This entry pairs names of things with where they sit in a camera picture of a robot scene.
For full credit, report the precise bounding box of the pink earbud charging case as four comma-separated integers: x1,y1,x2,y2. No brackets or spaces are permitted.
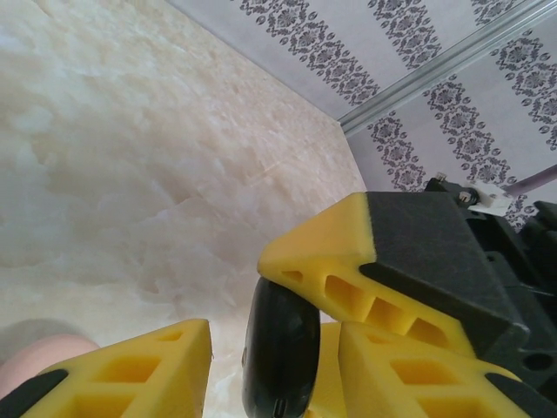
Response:
0,333,100,393

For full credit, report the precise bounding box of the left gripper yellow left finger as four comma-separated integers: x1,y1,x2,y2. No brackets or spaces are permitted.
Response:
0,319,213,418

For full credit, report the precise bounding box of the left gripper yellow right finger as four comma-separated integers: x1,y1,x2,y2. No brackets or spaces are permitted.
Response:
306,321,557,418

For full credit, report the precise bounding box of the black earbud charging case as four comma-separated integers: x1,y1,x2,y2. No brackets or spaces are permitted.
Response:
240,277,322,418

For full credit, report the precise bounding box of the aluminium frame post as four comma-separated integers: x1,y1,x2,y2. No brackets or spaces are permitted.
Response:
338,0,557,137

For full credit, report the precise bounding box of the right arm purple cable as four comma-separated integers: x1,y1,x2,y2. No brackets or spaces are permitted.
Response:
504,166,557,198

